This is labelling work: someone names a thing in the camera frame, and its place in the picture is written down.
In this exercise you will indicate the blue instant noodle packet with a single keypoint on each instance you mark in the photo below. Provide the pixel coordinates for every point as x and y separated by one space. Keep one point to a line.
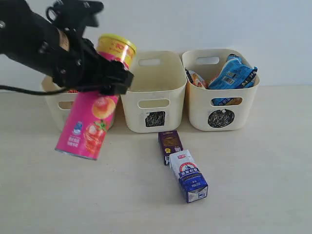
234 75

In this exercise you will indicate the cream bin square mark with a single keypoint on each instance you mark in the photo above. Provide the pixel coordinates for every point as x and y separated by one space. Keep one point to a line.
154 102

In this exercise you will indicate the cream bin circle mark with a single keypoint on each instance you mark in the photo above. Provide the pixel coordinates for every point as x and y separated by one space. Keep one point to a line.
202 113

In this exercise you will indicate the pink Lays chips can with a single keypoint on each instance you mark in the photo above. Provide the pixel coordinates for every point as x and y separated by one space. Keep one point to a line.
87 144

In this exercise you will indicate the blue white milk carton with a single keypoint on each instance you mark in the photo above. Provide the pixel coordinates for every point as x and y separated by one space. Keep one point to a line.
191 181

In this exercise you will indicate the cream bin triangle mark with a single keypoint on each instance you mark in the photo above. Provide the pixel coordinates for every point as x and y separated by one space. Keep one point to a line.
69 108

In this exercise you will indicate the orange instant noodle packet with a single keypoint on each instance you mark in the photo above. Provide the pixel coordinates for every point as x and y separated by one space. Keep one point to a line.
196 79

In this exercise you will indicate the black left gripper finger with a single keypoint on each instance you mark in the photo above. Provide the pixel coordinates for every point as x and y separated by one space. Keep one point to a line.
106 77

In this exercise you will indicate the purple milk carton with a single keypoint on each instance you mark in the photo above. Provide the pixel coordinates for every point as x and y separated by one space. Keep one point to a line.
169 143

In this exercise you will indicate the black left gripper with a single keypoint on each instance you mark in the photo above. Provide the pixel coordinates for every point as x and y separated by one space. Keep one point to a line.
54 44

